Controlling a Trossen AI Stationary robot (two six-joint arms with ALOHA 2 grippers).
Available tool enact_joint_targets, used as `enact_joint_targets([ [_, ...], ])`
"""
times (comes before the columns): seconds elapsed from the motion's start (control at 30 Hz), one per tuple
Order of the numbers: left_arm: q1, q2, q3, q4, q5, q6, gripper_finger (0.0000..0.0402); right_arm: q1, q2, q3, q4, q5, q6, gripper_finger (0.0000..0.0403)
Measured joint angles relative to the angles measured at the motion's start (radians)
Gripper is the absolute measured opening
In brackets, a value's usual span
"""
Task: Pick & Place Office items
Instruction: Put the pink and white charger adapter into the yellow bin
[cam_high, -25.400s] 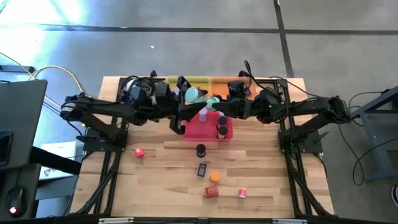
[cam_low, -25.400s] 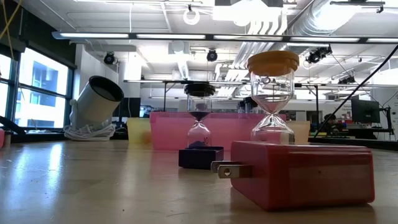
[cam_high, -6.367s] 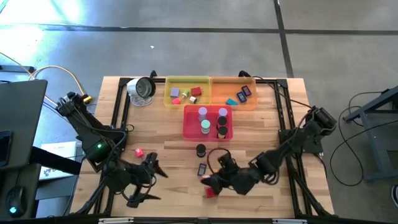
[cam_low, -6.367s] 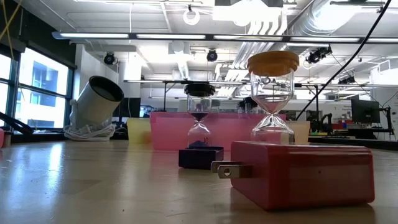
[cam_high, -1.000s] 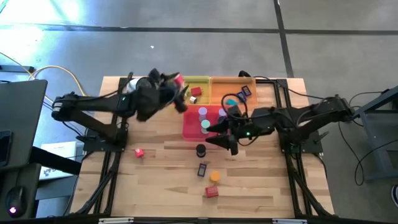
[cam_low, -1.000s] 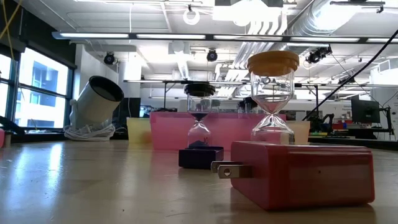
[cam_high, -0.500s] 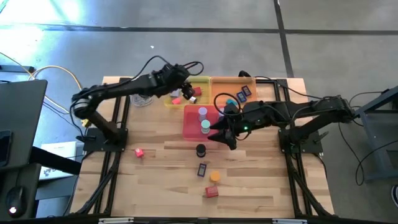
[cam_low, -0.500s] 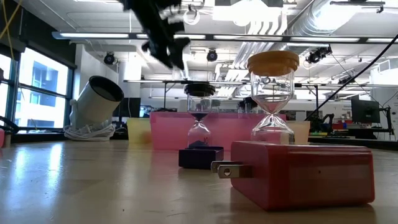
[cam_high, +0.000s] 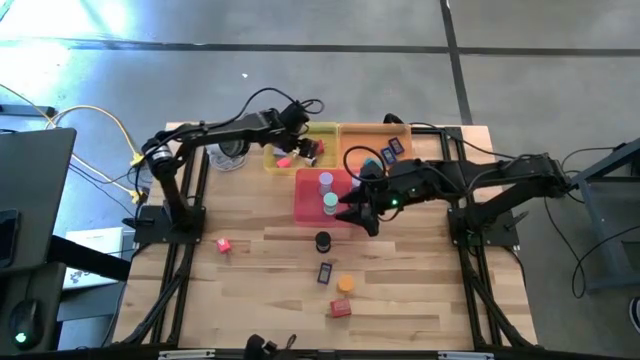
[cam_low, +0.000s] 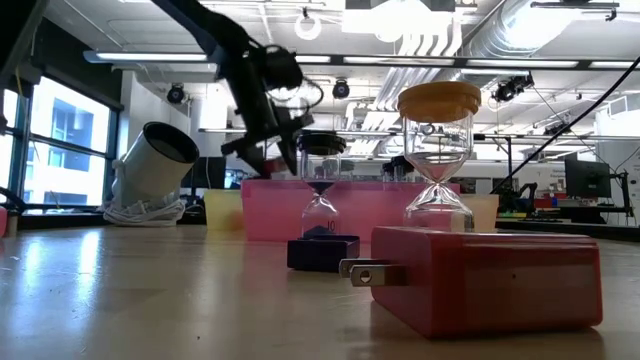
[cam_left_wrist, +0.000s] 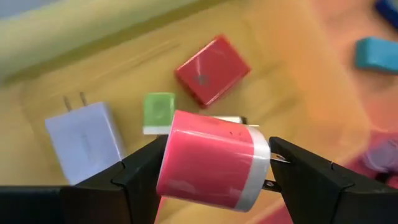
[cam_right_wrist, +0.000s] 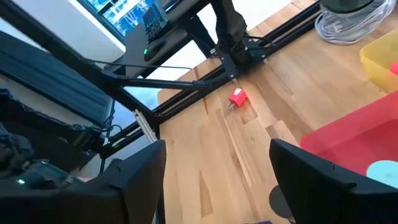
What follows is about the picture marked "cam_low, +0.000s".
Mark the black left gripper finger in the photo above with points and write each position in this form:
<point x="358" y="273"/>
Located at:
<point x="291" y="155"/>
<point x="257" y="162"/>

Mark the pink plastic bin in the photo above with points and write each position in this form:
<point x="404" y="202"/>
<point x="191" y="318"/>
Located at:
<point x="275" y="210"/>

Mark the mauve-capped hourglass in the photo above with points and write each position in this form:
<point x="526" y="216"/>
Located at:
<point x="387" y="172"/>

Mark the black-capped red sand hourglass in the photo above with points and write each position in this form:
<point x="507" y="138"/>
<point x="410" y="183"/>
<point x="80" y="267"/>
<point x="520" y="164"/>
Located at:
<point x="402" y="165"/>

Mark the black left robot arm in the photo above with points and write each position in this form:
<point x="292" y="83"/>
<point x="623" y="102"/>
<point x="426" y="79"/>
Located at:
<point x="200" y="20"/>

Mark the black-capped blue sand hourglass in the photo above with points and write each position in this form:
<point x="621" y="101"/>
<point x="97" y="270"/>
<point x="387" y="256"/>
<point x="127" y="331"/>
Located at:
<point x="320" y="145"/>

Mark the dark background screen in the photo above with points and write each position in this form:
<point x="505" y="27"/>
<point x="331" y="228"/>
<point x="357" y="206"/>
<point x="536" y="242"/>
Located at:
<point x="212" y="172"/>

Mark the yellow translucent bin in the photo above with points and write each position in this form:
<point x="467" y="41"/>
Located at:
<point x="222" y="210"/>

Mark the blue digital timer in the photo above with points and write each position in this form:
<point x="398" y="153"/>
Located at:
<point x="320" y="255"/>

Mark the white cylindrical spotlight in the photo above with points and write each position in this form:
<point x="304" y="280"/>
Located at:
<point x="150" y="175"/>

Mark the overhead rig light bar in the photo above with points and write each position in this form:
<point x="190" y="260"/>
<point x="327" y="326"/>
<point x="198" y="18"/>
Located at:
<point x="375" y="60"/>

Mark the yellow-capped hourglass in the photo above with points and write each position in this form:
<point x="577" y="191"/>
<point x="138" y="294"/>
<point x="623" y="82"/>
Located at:
<point x="439" y="102"/>

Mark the large window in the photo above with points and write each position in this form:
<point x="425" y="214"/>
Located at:
<point x="65" y="165"/>

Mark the cream translucent bin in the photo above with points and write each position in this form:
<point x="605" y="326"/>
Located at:
<point x="482" y="212"/>

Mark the black angled strut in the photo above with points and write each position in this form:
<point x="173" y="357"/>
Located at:
<point x="15" y="199"/>

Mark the black background desk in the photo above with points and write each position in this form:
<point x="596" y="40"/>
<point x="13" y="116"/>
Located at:
<point x="570" y="227"/>

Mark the black background monitor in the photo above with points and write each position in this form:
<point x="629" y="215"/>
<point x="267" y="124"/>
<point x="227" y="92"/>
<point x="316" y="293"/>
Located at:
<point x="587" y="179"/>

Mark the black monitor stand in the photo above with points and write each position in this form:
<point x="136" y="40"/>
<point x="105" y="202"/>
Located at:
<point x="625" y="190"/>

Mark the black background rig frame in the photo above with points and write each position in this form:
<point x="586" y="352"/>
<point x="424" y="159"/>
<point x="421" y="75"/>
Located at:
<point x="215" y="130"/>

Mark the black ceiling-mounted camera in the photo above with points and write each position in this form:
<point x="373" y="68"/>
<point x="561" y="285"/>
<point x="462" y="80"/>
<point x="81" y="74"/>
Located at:
<point x="341" y="89"/>
<point x="176" y="94"/>

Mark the silver ceiling ventilation duct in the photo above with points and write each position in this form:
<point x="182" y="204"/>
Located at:
<point x="475" y="47"/>

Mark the black ceiling camera cluster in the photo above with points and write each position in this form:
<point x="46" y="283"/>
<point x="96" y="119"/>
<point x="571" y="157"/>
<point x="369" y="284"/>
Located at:
<point x="507" y="91"/>

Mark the large red wall charger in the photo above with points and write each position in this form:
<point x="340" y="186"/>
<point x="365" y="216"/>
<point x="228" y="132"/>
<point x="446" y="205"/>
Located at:
<point x="480" y="285"/>

